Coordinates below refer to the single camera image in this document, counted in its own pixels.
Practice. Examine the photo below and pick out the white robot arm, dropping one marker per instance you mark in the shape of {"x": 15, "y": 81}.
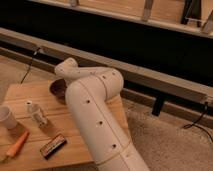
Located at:
{"x": 88, "y": 89}

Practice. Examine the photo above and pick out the dark brown bowl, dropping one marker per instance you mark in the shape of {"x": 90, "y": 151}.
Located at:
{"x": 58, "y": 88}

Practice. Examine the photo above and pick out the orange carrot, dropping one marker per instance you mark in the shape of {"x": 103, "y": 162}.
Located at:
{"x": 15, "y": 148}

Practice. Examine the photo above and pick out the small clear plastic bottle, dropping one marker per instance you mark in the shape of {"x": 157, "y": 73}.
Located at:
{"x": 36, "y": 113}

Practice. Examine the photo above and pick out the white paper cup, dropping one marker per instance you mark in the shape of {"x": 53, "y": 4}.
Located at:
{"x": 7, "y": 119}

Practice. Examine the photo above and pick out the grey metal rail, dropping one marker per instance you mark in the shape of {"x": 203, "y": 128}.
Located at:
{"x": 146, "y": 77}

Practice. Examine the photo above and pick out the black rectangular box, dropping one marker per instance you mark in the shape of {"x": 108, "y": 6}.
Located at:
{"x": 52, "y": 146}

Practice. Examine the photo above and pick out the black rail bracket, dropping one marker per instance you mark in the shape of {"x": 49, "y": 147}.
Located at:
{"x": 158, "y": 105}

